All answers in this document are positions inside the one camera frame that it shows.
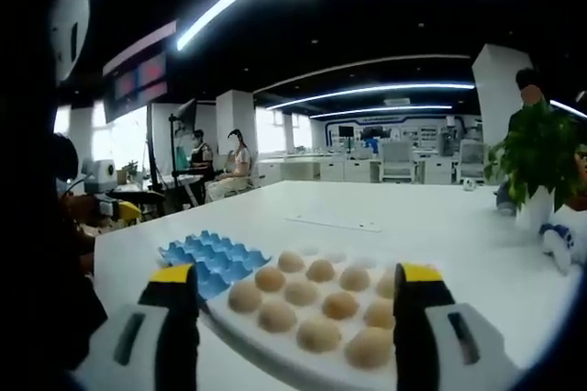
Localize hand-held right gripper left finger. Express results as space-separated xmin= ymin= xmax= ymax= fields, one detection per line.
xmin=72 ymin=263 xmax=201 ymax=391

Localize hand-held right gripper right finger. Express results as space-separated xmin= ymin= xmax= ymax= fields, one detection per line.
xmin=392 ymin=263 xmax=522 ymax=391

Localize white egg tray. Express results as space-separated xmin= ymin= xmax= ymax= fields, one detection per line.
xmin=197 ymin=247 xmax=416 ymax=391

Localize blue egg tray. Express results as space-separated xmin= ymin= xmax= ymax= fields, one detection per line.
xmin=158 ymin=229 xmax=271 ymax=304

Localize group of brown eggs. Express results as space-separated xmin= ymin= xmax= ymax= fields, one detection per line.
xmin=227 ymin=251 xmax=401 ymax=372

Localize person's left hand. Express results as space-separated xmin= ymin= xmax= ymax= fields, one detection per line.
xmin=61 ymin=193 xmax=100 ymax=229

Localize hanging display screen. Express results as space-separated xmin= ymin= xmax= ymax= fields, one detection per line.
xmin=101 ymin=18 xmax=178 ymax=125

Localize person's dark clothing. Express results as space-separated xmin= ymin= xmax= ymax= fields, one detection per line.
xmin=0 ymin=0 xmax=109 ymax=391

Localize white table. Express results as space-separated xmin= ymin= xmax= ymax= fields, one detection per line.
xmin=89 ymin=179 xmax=587 ymax=391

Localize white worn device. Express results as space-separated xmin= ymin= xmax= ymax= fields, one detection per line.
xmin=49 ymin=0 xmax=92 ymax=85

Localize white plant pot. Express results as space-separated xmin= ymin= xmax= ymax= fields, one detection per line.
xmin=515 ymin=186 xmax=555 ymax=232

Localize white and blue toy robot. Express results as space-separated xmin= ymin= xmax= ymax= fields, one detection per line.
xmin=538 ymin=206 xmax=587 ymax=275

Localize white office chair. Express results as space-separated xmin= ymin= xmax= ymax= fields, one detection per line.
xmin=459 ymin=140 xmax=488 ymax=181
xmin=382 ymin=140 xmax=415 ymax=183

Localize ceiling light strip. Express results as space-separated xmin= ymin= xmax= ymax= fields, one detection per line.
xmin=176 ymin=0 xmax=515 ymax=51
xmin=265 ymin=83 xmax=476 ymax=111

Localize green potted plant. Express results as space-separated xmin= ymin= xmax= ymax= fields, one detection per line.
xmin=484 ymin=99 xmax=587 ymax=213

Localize table cable slot cover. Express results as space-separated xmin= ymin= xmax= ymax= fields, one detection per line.
xmin=283 ymin=215 xmax=382 ymax=234

